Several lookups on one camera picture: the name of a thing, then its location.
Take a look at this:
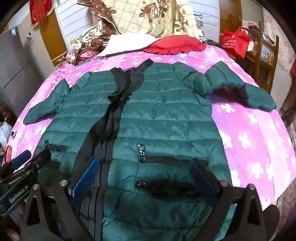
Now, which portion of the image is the dark green puffer jacket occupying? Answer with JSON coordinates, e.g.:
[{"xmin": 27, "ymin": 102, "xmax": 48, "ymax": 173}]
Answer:
[{"xmin": 23, "ymin": 60, "xmax": 275, "ymax": 240}]

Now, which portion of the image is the pink floral bed sheet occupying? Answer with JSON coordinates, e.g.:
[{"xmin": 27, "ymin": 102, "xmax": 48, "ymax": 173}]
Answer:
[{"xmin": 8, "ymin": 47, "xmax": 295, "ymax": 208}]

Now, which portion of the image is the grey wardrobe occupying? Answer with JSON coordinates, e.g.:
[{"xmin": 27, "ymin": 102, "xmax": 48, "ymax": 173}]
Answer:
[{"xmin": 1, "ymin": 27, "xmax": 41, "ymax": 116}]

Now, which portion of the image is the plastic bottle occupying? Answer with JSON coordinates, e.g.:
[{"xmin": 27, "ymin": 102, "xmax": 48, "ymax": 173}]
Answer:
[{"xmin": 66, "ymin": 40, "xmax": 78, "ymax": 63}]

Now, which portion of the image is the white pillow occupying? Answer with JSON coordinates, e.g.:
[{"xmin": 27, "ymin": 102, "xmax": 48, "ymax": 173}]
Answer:
[{"xmin": 97, "ymin": 33, "xmax": 160, "ymax": 57}]

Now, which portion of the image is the red hanging cloth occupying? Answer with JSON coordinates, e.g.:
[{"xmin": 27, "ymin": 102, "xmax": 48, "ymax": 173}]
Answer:
[{"xmin": 29, "ymin": 0, "xmax": 54, "ymax": 27}]

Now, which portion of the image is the wooden chair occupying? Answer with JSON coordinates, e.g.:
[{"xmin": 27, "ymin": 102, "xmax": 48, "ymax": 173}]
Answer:
[{"xmin": 244, "ymin": 22, "xmax": 279, "ymax": 93}]

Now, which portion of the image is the red ruffled pillow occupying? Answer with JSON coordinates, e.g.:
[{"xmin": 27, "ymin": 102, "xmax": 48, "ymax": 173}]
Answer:
[{"xmin": 144, "ymin": 35, "xmax": 206, "ymax": 55}]

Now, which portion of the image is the red shopping bag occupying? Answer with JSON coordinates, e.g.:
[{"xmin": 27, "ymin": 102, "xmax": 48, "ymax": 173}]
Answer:
[{"xmin": 222, "ymin": 27, "xmax": 251, "ymax": 59}]

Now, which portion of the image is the cream floral quilt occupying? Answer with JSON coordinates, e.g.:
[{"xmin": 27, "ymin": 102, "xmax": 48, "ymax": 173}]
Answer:
[{"xmin": 77, "ymin": 0, "xmax": 205, "ymax": 48}]

